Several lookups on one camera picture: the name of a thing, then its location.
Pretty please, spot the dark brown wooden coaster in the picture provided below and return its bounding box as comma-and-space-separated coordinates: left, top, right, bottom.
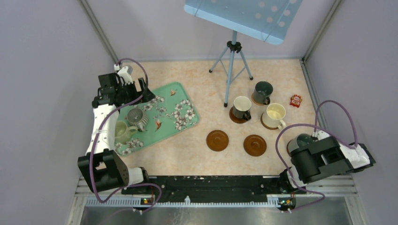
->
206, 130, 229, 152

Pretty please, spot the white and black cup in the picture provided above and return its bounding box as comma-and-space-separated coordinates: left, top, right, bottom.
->
232, 96, 252, 121

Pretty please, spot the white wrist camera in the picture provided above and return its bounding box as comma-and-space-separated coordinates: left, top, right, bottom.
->
311, 130, 330, 140
114, 64, 133, 84

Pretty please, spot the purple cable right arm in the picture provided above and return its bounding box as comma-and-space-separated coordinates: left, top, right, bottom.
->
275, 100, 359, 214

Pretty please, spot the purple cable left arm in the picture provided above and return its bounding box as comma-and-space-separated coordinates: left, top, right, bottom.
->
89, 58, 163, 215

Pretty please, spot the blue music stand with tripod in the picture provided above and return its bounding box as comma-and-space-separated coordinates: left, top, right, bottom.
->
184, 0, 302, 107

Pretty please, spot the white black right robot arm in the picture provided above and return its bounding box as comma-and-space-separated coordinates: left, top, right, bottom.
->
275, 131, 376, 194

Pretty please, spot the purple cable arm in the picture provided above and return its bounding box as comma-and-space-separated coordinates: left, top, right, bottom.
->
275, 100, 359, 214
89, 58, 163, 215

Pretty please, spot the pale green cup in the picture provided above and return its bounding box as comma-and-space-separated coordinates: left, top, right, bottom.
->
115, 121, 138, 143

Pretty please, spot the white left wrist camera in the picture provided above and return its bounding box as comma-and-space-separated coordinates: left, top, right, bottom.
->
114, 64, 133, 84

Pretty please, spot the metallic grey cup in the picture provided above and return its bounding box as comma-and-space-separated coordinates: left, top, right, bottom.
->
126, 108, 148, 132

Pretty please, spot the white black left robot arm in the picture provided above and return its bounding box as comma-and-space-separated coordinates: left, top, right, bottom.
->
77, 73, 154, 194

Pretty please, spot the dark grey cup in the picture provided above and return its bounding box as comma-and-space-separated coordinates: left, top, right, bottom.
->
253, 81, 274, 103

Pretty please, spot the light tan wooden coaster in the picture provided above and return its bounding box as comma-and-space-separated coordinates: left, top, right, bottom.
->
251, 94, 271, 105

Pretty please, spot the cream cup with yellow inside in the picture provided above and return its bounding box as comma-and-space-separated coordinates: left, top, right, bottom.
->
262, 103, 286, 130

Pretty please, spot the small red toy packet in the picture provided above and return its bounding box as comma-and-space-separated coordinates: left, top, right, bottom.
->
290, 94, 303, 108

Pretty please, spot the green floral serving tray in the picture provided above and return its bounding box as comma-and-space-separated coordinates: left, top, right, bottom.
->
115, 82, 199, 156

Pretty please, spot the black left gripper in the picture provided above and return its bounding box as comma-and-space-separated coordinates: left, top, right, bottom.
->
115, 77, 155, 105

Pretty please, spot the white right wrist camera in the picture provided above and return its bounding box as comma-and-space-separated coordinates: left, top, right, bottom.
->
311, 130, 330, 140

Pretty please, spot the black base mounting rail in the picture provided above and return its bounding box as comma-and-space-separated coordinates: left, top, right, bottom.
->
122, 175, 288, 203

